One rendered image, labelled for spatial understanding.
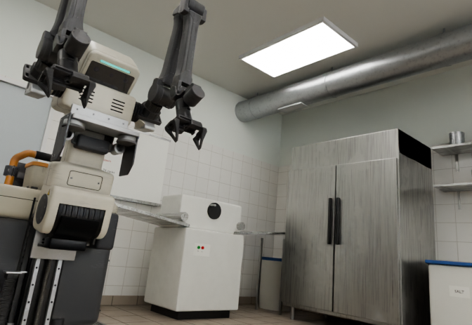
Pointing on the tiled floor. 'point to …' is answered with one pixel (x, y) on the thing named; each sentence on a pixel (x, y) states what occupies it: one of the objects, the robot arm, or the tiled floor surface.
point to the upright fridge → (360, 229)
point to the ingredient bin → (450, 292)
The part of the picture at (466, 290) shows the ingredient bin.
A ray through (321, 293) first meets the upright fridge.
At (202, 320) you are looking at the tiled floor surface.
